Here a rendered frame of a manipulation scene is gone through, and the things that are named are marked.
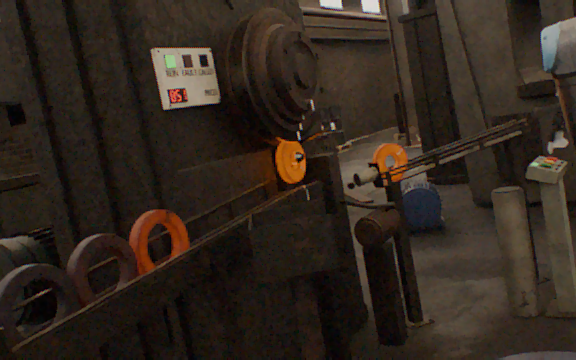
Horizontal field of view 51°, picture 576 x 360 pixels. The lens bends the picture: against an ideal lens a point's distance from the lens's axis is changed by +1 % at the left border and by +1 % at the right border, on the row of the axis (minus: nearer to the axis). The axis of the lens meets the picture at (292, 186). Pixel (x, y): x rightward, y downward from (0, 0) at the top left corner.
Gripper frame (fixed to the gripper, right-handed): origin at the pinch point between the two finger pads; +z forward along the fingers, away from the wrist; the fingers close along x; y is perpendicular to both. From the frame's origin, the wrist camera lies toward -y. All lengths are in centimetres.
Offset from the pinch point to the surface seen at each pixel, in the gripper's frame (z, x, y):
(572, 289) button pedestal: 52, 2, 20
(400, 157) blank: 14, -8, -54
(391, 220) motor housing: 35, -27, -47
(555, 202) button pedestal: 19.9, 2.3, 6.4
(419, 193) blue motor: 71, 138, -87
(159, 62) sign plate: -22, -107, -99
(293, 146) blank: 6, -59, -77
